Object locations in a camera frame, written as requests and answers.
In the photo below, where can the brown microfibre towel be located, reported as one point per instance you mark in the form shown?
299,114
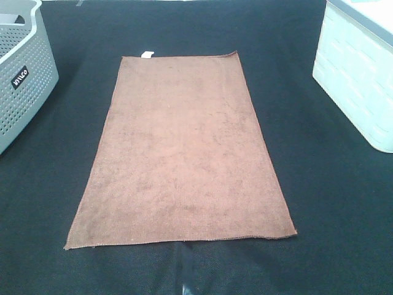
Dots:
181,158

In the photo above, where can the black table cover cloth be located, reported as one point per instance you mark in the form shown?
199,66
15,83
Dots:
337,187

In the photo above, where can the pale woven storage box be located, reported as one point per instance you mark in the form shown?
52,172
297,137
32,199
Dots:
353,65

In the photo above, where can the grey perforated plastic basket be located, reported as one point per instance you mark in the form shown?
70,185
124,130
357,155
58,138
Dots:
28,69

